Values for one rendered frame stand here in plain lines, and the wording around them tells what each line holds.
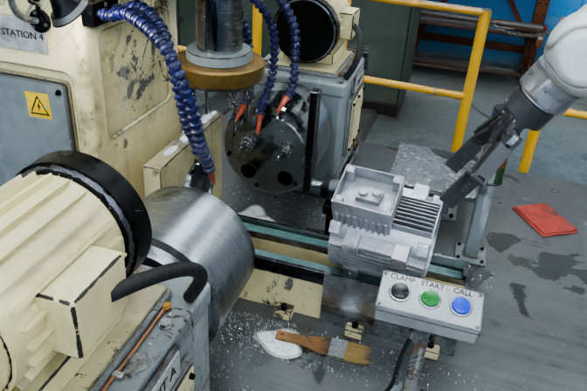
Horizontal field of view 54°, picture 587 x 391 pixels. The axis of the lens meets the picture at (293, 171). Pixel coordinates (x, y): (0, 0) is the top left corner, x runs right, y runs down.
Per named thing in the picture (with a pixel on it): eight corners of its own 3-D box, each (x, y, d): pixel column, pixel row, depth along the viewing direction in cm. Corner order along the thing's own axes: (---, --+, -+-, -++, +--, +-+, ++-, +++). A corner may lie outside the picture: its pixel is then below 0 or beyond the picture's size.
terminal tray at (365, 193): (332, 222, 117) (330, 202, 111) (348, 183, 123) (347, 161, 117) (389, 238, 113) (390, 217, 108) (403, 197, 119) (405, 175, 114)
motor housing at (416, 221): (328, 277, 126) (324, 229, 111) (355, 210, 137) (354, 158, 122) (418, 305, 120) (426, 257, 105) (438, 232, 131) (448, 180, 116)
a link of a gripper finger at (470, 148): (469, 139, 106) (470, 137, 107) (444, 164, 110) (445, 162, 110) (482, 148, 106) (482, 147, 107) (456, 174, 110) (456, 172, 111)
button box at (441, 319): (372, 318, 98) (374, 305, 94) (381, 284, 103) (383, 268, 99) (475, 345, 94) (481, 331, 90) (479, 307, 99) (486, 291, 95)
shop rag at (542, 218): (578, 233, 163) (579, 229, 163) (542, 237, 160) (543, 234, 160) (545, 205, 176) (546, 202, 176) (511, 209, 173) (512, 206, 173)
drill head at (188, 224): (32, 403, 90) (3, 278, 78) (150, 267, 121) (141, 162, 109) (176, 451, 84) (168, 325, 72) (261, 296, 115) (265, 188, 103)
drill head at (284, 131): (209, 198, 146) (208, 107, 134) (264, 135, 181) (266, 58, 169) (303, 219, 140) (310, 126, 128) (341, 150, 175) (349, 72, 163)
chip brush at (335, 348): (272, 344, 119) (272, 340, 119) (279, 327, 124) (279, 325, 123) (369, 367, 115) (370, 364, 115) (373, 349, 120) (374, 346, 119)
